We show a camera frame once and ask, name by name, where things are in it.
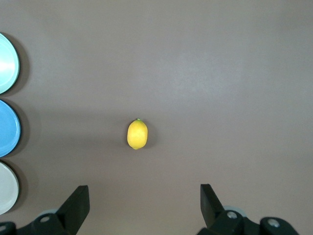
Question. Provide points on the yellow lemon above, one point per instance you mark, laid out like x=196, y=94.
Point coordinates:
x=137, y=134

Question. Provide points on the pale green round plate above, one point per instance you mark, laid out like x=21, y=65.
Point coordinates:
x=7, y=63

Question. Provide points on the beige round plate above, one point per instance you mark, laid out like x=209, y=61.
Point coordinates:
x=7, y=188

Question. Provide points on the blue round plate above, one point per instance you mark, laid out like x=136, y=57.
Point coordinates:
x=8, y=128

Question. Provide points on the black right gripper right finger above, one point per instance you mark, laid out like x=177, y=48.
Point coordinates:
x=212, y=208

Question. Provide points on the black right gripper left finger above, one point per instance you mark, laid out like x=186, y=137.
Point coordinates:
x=73, y=208

